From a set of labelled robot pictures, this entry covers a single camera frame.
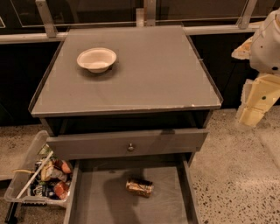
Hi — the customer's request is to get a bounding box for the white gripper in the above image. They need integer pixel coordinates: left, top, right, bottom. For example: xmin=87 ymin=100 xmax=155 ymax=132
xmin=231 ymin=37 xmax=280 ymax=127

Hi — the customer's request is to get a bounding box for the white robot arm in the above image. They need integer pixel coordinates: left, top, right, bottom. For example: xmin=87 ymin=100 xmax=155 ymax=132
xmin=231 ymin=9 xmax=280 ymax=127

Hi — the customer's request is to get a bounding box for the grey top drawer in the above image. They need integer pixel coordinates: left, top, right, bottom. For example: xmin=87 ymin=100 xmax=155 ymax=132
xmin=47 ymin=129 xmax=208 ymax=160

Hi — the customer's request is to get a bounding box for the grey drawer cabinet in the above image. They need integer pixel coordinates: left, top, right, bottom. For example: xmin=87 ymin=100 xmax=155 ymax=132
xmin=28 ymin=24 xmax=224 ymax=224

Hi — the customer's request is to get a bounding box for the round metal drawer knob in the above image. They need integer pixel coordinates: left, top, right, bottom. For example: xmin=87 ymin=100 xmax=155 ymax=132
xmin=127 ymin=143 xmax=135 ymax=152

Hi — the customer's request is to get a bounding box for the open grey middle drawer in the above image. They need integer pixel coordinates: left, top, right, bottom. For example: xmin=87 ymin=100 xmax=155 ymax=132
xmin=63 ymin=154 xmax=201 ymax=224

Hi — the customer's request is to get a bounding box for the white paper bowl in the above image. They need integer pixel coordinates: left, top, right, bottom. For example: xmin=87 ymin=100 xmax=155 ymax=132
xmin=77 ymin=47 xmax=116 ymax=74

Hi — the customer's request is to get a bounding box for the orange round fruit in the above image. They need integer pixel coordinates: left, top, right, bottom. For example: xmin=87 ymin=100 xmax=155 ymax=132
xmin=61 ymin=162 xmax=72 ymax=174

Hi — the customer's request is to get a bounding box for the metal railing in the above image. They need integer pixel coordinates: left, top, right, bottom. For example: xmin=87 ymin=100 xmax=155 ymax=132
xmin=0 ymin=0 xmax=280 ymax=46

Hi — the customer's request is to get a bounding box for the red snack packet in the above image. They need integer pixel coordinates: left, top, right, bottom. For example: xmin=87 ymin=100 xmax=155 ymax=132
xmin=53 ymin=181 xmax=69 ymax=200

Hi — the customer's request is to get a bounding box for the beige crumpled wrapper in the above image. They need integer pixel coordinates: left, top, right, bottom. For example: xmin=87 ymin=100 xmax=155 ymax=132
xmin=40 ymin=164 xmax=67 ymax=182

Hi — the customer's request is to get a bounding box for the clear plastic bin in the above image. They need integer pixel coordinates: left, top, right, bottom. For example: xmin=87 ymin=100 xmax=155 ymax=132
xmin=4 ymin=130 xmax=73 ymax=207

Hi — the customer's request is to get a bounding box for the white stick in bin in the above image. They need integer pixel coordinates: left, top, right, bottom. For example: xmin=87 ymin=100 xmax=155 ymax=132
xmin=16 ymin=151 xmax=53 ymax=199

